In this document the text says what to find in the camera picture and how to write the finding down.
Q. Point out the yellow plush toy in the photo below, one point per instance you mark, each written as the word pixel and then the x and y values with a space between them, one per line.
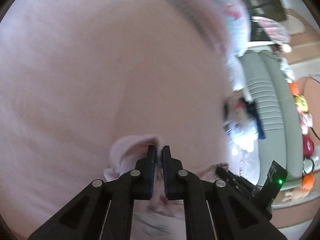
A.
pixel 301 103

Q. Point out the pink white plush toy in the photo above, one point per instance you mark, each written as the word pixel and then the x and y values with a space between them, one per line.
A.
pixel 306 122

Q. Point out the folded pink checkered duvet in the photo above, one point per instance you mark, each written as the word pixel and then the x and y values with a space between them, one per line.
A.
pixel 225 27

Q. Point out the folded white striped garment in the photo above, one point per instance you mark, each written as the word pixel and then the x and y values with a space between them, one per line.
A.
pixel 243 136

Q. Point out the pink bed sheet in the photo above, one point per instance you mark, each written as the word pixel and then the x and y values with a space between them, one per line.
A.
pixel 77 75

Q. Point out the folded cream garment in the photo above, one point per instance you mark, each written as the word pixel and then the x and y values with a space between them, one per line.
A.
pixel 235 111

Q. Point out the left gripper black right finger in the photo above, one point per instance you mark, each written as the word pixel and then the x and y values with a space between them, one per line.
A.
pixel 213 210

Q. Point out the pink hanging garment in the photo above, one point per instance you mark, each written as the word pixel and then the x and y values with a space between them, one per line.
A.
pixel 275 31

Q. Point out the dark glass wardrobe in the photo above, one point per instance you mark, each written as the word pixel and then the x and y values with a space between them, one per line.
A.
pixel 270 9

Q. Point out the pink cartoon print pajama pants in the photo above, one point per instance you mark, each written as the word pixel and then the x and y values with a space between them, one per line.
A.
pixel 159 218

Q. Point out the grey padded headboard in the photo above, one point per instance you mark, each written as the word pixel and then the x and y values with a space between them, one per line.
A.
pixel 277 111

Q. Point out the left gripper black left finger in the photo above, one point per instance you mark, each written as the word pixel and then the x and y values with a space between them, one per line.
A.
pixel 103 210

